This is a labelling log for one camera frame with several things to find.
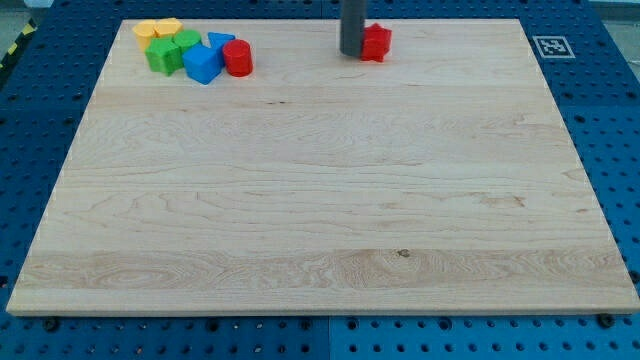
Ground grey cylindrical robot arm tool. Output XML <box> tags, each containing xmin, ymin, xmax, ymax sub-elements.
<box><xmin>339</xmin><ymin>0</ymin><xmax>367</xmax><ymax>58</ymax></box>

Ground blue cube block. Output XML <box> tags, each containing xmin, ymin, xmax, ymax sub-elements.
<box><xmin>182</xmin><ymin>44</ymin><xmax>223</xmax><ymax>85</ymax></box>

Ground light wooden board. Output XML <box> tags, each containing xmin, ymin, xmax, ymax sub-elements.
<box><xmin>7</xmin><ymin>19</ymin><xmax>639</xmax><ymax>317</ymax></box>

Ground red cylinder block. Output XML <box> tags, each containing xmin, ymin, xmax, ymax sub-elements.
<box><xmin>222</xmin><ymin>39</ymin><xmax>253</xmax><ymax>77</ymax></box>

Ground red star block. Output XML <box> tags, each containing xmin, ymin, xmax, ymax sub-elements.
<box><xmin>360</xmin><ymin>23</ymin><xmax>392</xmax><ymax>62</ymax></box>

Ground blue triangle block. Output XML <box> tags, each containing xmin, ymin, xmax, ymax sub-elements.
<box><xmin>207</xmin><ymin>32</ymin><xmax>236</xmax><ymax>51</ymax></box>

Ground green cylinder block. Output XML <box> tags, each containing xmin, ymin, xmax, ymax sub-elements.
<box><xmin>172</xmin><ymin>29</ymin><xmax>201</xmax><ymax>54</ymax></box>

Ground green pentagon block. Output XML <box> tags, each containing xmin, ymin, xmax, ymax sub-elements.
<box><xmin>145</xmin><ymin>37</ymin><xmax>184</xmax><ymax>76</ymax></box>

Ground yellow hexagon block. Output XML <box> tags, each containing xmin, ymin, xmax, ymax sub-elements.
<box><xmin>153</xmin><ymin>18</ymin><xmax>183</xmax><ymax>38</ymax></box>

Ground yellow cylinder block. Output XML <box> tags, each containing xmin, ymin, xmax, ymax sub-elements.
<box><xmin>132</xmin><ymin>19</ymin><xmax>156</xmax><ymax>52</ymax></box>

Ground white fiducial marker tag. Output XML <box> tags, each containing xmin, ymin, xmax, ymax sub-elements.
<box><xmin>533</xmin><ymin>35</ymin><xmax>575</xmax><ymax>59</ymax></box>

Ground black bolt left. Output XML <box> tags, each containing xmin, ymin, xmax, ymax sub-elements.
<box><xmin>42</xmin><ymin>317</ymin><xmax>60</xmax><ymax>333</ymax></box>

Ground black bolt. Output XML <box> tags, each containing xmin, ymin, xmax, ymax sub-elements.
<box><xmin>596</xmin><ymin>313</ymin><xmax>616</xmax><ymax>329</ymax></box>
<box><xmin>42</xmin><ymin>317</ymin><xmax>60</xmax><ymax>333</ymax></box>

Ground black bolt right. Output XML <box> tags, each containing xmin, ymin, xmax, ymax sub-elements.
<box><xmin>596</xmin><ymin>313</ymin><xmax>616</xmax><ymax>329</ymax></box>

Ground yellow black hazard tape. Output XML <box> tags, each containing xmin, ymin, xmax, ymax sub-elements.
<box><xmin>1</xmin><ymin>17</ymin><xmax>38</xmax><ymax>74</ymax></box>

